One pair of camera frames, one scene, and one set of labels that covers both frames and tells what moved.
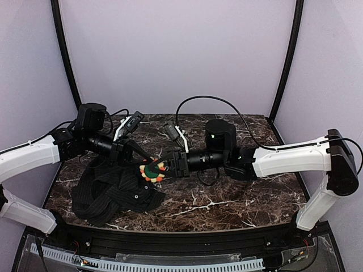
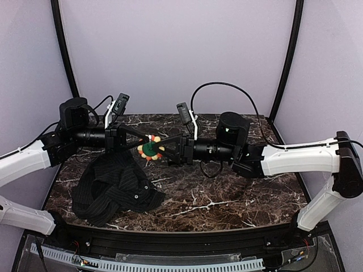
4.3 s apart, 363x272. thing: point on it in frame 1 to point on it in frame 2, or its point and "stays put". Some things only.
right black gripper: (178, 163) to (187, 149)
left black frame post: (56, 14) stays put
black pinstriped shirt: (102, 186) stays put
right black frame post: (299, 9) stays put
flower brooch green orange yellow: (152, 175) to (148, 149)
